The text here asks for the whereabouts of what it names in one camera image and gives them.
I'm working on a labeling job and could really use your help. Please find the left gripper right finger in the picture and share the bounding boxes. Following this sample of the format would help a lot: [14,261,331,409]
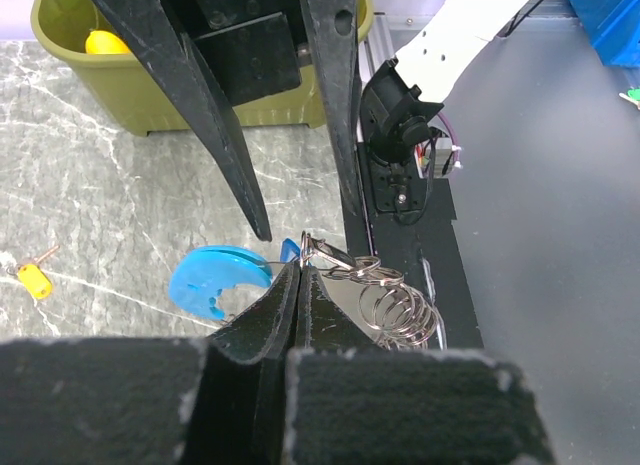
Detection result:
[284,267,555,464]

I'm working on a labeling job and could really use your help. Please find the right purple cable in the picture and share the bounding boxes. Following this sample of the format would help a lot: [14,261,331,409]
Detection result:
[434,112,466,174]

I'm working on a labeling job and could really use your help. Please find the light blue key handle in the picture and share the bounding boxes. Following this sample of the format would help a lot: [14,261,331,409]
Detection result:
[168,245,273,320]

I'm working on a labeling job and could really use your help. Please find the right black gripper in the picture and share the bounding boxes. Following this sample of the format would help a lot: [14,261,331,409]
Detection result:
[92,0,361,242]

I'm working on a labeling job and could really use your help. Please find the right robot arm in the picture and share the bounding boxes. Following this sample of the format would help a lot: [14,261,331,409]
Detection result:
[92,0,528,241]

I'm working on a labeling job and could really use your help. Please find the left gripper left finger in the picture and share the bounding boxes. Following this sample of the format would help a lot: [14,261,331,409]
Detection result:
[1,265,300,464]

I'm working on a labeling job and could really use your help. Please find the metal keyring with small rings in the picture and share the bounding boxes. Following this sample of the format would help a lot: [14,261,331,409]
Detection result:
[299,231,448,350]

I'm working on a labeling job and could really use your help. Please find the blue plastic storage bin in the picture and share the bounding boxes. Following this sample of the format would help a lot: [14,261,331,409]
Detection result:
[569,0,639,68]

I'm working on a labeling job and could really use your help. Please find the yellow key tag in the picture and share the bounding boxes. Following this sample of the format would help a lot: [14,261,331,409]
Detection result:
[16,263,53,300]

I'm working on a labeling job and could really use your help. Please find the olive green plastic bin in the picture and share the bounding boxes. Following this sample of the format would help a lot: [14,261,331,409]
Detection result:
[29,0,376,137]

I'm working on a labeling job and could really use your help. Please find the yellow toy lemon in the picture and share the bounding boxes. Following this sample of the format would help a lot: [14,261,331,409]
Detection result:
[85,30,131,55]

